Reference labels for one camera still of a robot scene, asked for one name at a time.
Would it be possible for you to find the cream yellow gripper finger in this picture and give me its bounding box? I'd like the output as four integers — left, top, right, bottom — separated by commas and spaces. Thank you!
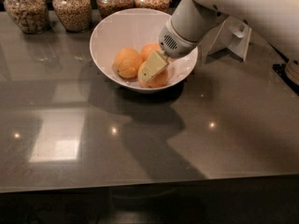
137, 50, 169, 83

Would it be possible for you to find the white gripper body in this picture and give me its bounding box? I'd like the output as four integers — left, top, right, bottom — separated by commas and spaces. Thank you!
159, 19, 198, 59

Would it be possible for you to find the orange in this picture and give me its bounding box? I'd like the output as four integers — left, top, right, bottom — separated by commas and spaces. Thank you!
137, 63, 168, 89
113, 48, 143, 78
140, 43, 161, 61

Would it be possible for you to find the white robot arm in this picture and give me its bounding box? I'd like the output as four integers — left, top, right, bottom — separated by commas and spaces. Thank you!
141, 0, 299, 83

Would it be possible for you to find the white ceramic bowl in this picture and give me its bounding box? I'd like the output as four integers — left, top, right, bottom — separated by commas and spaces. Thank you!
90, 8, 198, 93

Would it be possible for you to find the white standing card holder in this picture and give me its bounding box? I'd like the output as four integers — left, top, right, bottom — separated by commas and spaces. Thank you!
206, 17, 252, 62

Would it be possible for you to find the far left glass jar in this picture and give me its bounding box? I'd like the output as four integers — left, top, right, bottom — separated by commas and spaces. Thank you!
4, 0, 50, 34

